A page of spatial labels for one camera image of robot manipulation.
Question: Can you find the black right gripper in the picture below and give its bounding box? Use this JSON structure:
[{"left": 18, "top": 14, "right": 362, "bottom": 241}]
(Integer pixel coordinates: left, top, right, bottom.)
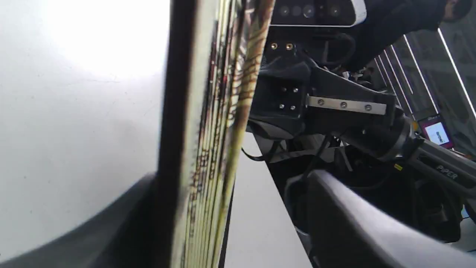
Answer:
[{"left": 248, "top": 26, "right": 412, "bottom": 161}]

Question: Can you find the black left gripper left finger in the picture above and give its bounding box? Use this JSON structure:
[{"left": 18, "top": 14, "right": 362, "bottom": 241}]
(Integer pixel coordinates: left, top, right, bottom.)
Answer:
[{"left": 1, "top": 174, "right": 155, "bottom": 268}]

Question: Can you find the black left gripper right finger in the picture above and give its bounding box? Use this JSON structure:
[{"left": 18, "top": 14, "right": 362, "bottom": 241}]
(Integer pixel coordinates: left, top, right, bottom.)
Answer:
[{"left": 307, "top": 170, "right": 476, "bottom": 268}]

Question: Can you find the painted paper folding fan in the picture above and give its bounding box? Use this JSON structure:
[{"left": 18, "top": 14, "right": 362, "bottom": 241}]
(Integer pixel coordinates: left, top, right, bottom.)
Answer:
[{"left": 152, "top": 0, "right": 275, "bottom": 268}]

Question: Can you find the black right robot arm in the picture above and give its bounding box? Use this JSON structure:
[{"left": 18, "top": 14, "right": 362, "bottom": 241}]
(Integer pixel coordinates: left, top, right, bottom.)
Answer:
[{"left": 248, "top": 26, "right": 475, "bottom": 197}]

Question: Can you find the person in black jacket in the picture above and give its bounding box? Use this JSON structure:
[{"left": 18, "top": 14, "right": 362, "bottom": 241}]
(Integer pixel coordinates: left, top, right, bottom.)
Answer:
[{"left": 341, "top": 0, "right": 474, "bottom": 72}]

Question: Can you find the small screen device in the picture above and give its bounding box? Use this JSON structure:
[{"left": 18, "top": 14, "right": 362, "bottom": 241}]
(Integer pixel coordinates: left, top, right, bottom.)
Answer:
[{"left": 418, "top": 114, "right": 454, "bottom": 149}]

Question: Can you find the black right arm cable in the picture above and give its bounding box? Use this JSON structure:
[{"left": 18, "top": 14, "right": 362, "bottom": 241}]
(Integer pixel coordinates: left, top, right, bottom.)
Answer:
[{"left": 241, "top": 132, "right": 335, "bottom": 209}]

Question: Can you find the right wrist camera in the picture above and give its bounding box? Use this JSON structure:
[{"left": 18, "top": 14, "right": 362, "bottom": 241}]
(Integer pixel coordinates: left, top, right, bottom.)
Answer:
[{"left": 271, "top": 0, "right": 367, "bottom": 28}]

